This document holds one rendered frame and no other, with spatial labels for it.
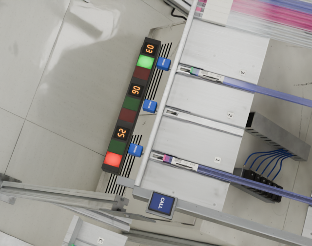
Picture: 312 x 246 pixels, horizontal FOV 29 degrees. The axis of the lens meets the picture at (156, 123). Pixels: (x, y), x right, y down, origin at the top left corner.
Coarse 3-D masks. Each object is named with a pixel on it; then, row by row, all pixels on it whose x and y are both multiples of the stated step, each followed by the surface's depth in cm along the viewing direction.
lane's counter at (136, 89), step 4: (132, 84) 145; (136, 84) 145; (132, 88) 145; (136, 88) 145; (140, 88) 145; (128, 92) 145; (132, 92) 145; (136, 92) 145; (140, 92) 145; (136, 96) 144; (140, 96) 144
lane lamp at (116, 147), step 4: (112, 140) 142; (112, 144) 141; (116, 144) 141; (120, 144) 141; (124, 144) 141; (108, 148) 141; (112, 148) 141; (116, 148) 141; (120, 148) 141; (124, 148) 141; (116, 152) 141; (120, 152) 141
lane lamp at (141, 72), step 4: (136, 68) 146; (140, 68) 146; (144, 68) 146; (136, 72) 146; (140, 72) 146; (144, 72) 146; (148, 72) 146; (136, 76) 146; (140, 76) 146; (144, 76) 146; (148, 76) 146
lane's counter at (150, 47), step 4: (144, 44) 148; (148, 44) 148; (152, 44) 148; (144, 48) 148; (148, 48) 148; (152, 48) 148; (156, 48) 148; (144, 52) 148; (148, 52) 147; (152, 52) 147
